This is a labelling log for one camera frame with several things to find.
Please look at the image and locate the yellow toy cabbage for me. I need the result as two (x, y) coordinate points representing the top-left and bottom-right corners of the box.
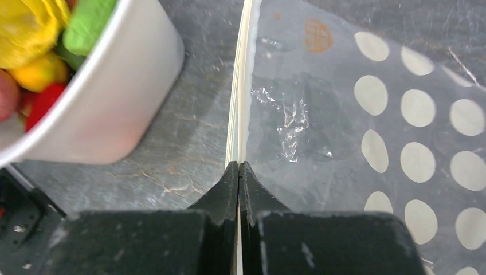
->
(1, 0), (70, 69)

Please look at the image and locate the pink toy peach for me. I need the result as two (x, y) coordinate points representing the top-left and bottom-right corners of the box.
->
(1, 70), (20, 122)

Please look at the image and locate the yellow toy lemon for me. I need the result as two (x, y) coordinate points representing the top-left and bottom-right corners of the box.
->
(7, 52), (69, 93)

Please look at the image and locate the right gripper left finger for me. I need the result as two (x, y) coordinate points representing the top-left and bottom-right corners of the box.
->
(189, 161), (238, 274)

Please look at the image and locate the red toy pepper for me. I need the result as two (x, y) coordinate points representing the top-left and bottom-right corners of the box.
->
(25, 83), (67, 132)

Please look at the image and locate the green toy vegetable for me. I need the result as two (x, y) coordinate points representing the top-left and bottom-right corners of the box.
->
(62, 0), (117, 56)

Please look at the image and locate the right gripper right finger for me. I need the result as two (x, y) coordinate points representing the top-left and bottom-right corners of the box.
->
(239, 161), (288, 274)

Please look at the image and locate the clear polka dot zip bag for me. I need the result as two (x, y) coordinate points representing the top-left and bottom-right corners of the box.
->
(225, 1), (485, 274)

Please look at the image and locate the white plastic basket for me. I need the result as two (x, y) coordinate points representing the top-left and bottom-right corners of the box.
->
(1, 0), (185, 166)

